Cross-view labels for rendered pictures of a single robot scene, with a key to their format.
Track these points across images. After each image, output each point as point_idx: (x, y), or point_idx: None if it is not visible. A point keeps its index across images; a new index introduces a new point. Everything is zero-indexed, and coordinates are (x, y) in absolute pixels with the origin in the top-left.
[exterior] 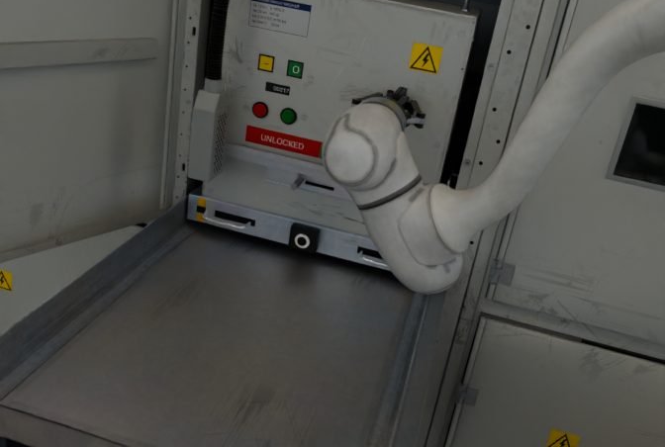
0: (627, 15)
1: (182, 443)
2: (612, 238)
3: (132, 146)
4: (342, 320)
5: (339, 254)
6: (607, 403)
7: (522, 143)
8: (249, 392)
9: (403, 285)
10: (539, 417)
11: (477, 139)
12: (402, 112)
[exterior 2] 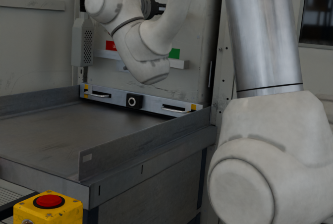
0: None
1: (6, 151)
2: (305, 84)
3: (53, 57)
4: (136, 131)
5: (153, 110)
6: None
7: None
8: (57, 143)
9: None
10: None
11: (223, 34)
12: None
